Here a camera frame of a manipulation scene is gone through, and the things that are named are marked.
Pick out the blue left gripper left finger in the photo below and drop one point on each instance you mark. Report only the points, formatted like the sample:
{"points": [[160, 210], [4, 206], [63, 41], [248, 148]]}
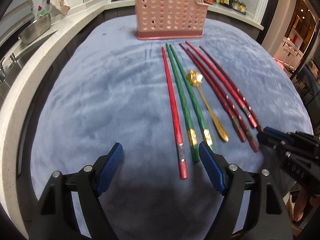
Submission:
{"points": [[106, 167]]}

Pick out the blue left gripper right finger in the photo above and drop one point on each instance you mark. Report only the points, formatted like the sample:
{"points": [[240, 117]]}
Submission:
{"points": [[212, 168]]}

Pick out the red chopstick black band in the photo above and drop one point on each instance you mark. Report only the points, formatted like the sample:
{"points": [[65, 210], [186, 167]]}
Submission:
{"points": [[182, 164]]}

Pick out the maroon chopstick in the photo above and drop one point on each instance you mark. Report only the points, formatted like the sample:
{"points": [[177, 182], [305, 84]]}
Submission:
{"points": [[230, 81]]}

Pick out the person's right hand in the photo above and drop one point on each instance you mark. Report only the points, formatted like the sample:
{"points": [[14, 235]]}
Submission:
{"points": [[302, 200]]}

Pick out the green chopstick left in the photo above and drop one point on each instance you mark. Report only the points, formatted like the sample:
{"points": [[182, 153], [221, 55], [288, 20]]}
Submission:
{"points": [[186, 112]]}

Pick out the green chopstick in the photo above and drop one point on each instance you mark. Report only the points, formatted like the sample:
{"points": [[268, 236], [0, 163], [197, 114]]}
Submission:
{"points": [[202, 123], [186, 112]]}

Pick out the green chopstick right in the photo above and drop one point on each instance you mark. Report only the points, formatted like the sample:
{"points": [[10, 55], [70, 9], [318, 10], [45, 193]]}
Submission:
{"points": [[202, 123]]}

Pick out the dark red chopstick silver band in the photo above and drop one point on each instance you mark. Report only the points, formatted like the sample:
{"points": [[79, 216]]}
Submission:
{"points": [[212, 89]]}

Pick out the dark red chopstick plain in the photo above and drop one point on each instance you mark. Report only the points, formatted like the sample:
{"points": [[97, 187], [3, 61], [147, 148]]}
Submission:
{"points": [[225, 102]]}

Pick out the bright red chopstick gold band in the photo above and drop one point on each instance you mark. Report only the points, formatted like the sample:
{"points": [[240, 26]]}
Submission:
{"points": [[233, 92]]}

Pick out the blue fleece table cloth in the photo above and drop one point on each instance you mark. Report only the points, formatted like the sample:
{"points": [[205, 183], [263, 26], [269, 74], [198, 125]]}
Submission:
{"points": [[113, 89]]}

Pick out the tray of small jars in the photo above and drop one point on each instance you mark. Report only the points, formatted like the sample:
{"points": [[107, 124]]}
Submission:
{"points": [[239, 7]]}

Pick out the pink perforated utensil holder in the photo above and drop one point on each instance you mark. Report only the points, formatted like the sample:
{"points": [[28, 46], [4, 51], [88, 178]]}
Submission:
{"points": [[166, 19]]}

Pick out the steel pot by sink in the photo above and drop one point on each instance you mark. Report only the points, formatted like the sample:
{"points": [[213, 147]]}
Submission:
{"points": [[36, 29]]}

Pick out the green dish soap bottle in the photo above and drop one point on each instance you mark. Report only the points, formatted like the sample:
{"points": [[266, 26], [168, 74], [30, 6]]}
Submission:
{"points": [[40, 12]]}

